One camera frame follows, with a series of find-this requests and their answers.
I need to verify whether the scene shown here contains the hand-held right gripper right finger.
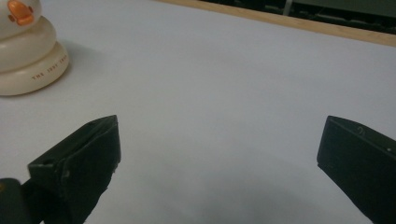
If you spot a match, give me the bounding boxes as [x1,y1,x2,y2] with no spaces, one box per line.
[316,115,396,224]

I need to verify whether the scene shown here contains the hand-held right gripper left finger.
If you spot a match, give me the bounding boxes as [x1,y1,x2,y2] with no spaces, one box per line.
[21,114,122,224]

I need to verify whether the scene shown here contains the grey metal stand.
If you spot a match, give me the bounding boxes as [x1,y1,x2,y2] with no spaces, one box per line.
[281,0,295,17]

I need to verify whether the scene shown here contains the white board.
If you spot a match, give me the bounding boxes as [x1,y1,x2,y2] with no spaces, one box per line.
[0,0,396,224]

